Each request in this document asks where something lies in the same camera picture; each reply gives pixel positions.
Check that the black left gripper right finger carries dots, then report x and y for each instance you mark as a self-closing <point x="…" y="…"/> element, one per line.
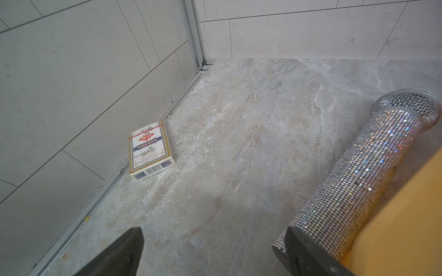
<point x="304" y="257"/>

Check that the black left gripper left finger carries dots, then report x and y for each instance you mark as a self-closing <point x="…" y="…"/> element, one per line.
<point x="121" y="258"/>

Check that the yellow plastic storage box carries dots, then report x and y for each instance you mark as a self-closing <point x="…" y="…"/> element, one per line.
<point x="405" y="237"/>

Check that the playing card box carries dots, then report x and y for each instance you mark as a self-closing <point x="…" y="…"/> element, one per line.
<point x="150" y="152"/>

